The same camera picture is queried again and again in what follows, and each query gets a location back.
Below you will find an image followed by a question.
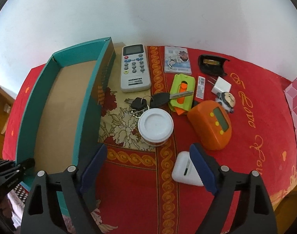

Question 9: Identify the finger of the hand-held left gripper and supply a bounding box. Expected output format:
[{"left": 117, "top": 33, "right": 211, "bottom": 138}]
[{"left": 16, "top": 158, "right": 36, "bottom": 176}]

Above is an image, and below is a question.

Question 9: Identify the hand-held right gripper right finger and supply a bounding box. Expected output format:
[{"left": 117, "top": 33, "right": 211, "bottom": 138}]
[{"left": 189, "top": 143, "right": 278, "bottom": 234}]

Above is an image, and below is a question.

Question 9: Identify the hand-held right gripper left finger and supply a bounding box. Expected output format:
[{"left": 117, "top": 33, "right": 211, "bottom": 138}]
[{"left": 20, "top": 143, "right": 108, "bottom": 234}]

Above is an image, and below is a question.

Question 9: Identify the white earbuds case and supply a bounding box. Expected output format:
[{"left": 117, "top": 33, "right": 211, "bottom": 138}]
[{"left": 171, "top": 151, "right": 204, "bottom": 187}]

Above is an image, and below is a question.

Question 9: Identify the orange digital timer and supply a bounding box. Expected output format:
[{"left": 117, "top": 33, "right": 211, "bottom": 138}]
[{"left": 187, "top": 100, "right": 232, "bottom": 151}]

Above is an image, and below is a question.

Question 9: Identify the white lidded jar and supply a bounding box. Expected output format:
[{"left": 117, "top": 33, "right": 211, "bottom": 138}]
[{"left": 138, "top": 109, "right": 174, "bottom": 147}]

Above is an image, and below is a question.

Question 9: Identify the teal cardboard box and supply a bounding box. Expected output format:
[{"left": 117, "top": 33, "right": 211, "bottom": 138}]
[{"left": 16, "top": 37, "right": 117, "bottom": 215}]

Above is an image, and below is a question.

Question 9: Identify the monkey figurine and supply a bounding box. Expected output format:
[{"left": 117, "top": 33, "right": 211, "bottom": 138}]
[{"left": 215, "top": 91, "right": 236, "bottom": 114}]

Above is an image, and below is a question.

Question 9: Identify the white charger plug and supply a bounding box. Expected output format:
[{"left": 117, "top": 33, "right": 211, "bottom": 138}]
[{"left": 208, "top": 75, "right": 232, "bottom": 95}]

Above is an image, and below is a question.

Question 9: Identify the green orange utility knife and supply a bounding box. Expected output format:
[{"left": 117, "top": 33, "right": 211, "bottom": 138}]
[{"left": 168, "top": 74, "right": 196, "bottom": 115}]

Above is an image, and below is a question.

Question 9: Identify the black case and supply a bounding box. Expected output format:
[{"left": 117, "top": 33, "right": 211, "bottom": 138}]
[{"left": 198, "top": 54, "right": 230, "bottom": 76}]

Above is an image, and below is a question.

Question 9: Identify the white remote control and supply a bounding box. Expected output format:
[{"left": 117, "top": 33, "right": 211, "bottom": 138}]
[{"left": 120, "top": 44, "right": 152, "bottom": 93}]

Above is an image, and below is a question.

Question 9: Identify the cartoon card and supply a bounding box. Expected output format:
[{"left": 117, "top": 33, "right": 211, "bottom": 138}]
[{"left": 164, "top": 46, "right": 193, "bottom": 75}]

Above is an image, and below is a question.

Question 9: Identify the black white dotted cloth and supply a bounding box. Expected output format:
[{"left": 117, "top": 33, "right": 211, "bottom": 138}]
[{"left": 7, "top": 184, "right": 32, "bottom": 207}]

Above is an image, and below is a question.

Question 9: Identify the red patterned cloth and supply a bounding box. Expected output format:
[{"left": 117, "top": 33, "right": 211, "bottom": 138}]
[{"left": 2, "top": 45, "right": 297, "bottom": 234}]

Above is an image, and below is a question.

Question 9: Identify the bunch of keys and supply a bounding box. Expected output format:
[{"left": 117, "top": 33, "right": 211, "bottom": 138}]
[{"left": 125, "top": 92, "right": 195, "bottom": 116}]

